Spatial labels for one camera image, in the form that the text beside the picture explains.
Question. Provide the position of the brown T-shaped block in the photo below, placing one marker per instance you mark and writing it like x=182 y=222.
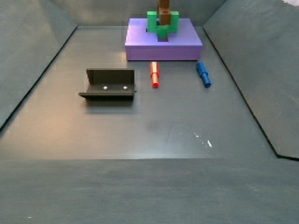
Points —
x=165 y=12

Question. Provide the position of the purple base board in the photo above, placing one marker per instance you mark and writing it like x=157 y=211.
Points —
x=184 y=45

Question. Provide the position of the red peg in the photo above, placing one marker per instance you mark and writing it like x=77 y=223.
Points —
x=154 y=73

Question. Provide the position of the blue peg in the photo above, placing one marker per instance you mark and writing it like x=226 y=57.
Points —
x=204 y=74

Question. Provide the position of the green U-shaped block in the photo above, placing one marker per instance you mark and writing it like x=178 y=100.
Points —
x=162 y=30

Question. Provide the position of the black angle bracket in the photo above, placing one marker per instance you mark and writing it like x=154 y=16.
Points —
x=110 y=84

